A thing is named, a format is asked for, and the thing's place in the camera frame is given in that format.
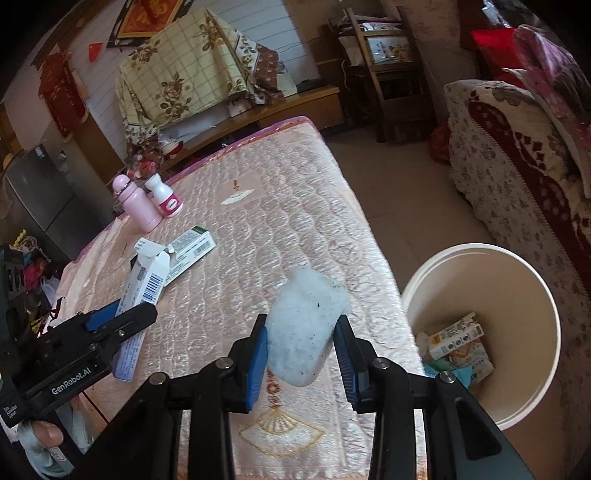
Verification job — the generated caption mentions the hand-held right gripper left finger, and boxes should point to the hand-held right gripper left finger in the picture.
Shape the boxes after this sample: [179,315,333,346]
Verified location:
[76,314,269,480]

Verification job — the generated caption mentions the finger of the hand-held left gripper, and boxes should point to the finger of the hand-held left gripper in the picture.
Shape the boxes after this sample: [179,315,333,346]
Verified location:
[99,303,158,347]
[83,300,123,332]

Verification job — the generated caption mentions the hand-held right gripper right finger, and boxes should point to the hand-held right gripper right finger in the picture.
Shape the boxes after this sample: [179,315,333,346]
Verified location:
[333,315,539,480]

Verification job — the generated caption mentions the white and blue carton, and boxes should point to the white and blue carton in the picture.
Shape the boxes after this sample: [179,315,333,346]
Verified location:
[111,237,172,381]

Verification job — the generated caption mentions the white foam chunk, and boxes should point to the white foam chunk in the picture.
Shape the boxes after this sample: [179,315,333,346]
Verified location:
[267,267,352,388]

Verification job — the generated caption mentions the green and white medicine box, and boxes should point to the green and white medicine box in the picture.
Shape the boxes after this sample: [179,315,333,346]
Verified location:
[161,226,217,287]

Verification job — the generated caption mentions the white box round prints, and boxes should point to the white box round prints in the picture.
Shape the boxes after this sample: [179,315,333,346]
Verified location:
[427,312,485,361]

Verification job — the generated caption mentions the white yellow packet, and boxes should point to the white yellow packet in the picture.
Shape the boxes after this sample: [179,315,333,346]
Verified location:
[443,342,495,386]

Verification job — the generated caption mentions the white plastic bucket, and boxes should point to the white plastic bucket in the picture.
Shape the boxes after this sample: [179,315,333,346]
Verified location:
[402,243,561,432]

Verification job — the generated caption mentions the person's left hand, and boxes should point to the person's left hand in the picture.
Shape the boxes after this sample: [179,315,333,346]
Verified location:
[28,419,66,476]

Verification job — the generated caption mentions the pink thermos bottle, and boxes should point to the pink thermos bottle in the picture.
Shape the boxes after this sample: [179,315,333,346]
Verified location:
[112,174,163,234]

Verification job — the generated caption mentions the white pill bottle pink label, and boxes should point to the white pill bottle pink label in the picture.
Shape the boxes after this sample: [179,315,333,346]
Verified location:
[144,174,182,219]

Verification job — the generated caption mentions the grey refrigerator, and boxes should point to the grey refrigerator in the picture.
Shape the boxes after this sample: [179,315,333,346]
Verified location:
[2,144,116,261]

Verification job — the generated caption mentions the artificial flower bunch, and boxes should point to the artificial flower bunch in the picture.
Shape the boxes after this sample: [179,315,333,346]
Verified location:
[124,134,163,178]

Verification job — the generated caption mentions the red bag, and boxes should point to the red bag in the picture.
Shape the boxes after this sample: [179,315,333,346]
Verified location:
[429,122,455,164]

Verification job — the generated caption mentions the floral covered sofa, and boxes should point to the floral covered sofa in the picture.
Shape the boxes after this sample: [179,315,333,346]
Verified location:
[443,79,591,480]

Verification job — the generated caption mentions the wooden cabinet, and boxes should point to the wooden cabinet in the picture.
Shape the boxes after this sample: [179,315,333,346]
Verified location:
[157,85,345,171]

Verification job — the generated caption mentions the yellow floral cloth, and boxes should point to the yellow floral cloth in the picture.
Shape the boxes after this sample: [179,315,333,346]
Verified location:
[115,8,284,134]

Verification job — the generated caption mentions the dark wooden chair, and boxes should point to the dark wooden chair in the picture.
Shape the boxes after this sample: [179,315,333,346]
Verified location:
[328,7,437,143]

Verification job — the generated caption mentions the framed picture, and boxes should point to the framed picture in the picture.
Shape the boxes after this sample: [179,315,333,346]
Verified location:
[365,34,414,65]

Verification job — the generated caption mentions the pink floral covered appliance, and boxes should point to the pink floral covered appliance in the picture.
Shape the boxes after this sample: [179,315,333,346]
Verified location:
[383,0,485,86]

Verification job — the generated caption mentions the pink patterned blanket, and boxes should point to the pink patterned blanket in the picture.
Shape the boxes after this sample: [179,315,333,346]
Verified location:
[512,25,591,195]

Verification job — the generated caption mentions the red cloth wall decoration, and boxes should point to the red cloth wall decoration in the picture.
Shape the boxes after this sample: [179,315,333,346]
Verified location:
[39,51,88,139]

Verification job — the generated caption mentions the red framed wall hanging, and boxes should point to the red framed wall hanging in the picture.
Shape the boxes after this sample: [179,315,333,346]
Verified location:
[107,0,197,47]

